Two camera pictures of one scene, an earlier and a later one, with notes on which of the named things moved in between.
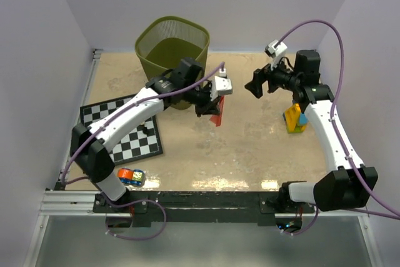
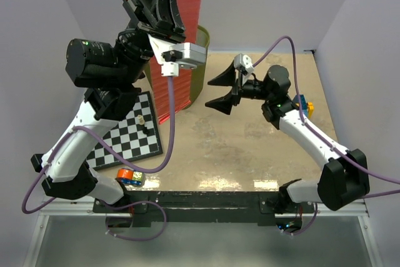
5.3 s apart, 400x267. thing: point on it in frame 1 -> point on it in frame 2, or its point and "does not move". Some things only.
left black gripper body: (203, 101) -> (137, 17)
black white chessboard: (144, 141) does not move
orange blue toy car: (131, 177) does not move
